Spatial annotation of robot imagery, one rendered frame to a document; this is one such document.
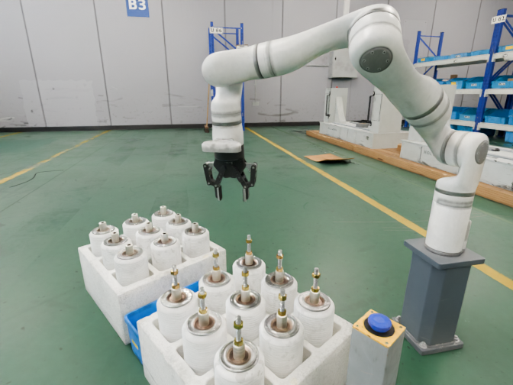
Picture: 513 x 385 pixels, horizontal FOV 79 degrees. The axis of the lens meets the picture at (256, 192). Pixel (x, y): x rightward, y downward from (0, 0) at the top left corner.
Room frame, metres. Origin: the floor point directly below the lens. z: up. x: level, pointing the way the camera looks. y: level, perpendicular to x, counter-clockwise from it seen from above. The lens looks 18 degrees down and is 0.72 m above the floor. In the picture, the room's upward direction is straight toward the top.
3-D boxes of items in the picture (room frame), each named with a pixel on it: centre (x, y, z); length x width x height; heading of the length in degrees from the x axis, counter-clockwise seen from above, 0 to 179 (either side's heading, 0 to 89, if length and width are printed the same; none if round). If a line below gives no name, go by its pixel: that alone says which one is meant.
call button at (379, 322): (0.47, -0.23, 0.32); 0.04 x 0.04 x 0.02
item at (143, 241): (1.02, 0.39, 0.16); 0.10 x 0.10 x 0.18
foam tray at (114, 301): (1.02, 0.39, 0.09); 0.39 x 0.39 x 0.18; 44
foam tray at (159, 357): (0.63, 0.03, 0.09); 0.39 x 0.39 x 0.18; 43
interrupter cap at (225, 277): (0.71, 0.11, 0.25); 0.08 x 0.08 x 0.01
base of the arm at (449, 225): (0.79, -0.53, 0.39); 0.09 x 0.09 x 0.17; 12
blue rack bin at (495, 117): (5.15, -4.06, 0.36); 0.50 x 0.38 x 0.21; 102
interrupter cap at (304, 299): (0.62, -0.14, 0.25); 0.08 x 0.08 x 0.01
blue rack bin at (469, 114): (5.64, -3.95, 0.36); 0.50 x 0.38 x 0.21; 102
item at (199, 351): (0.55, 0.11, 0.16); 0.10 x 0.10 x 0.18
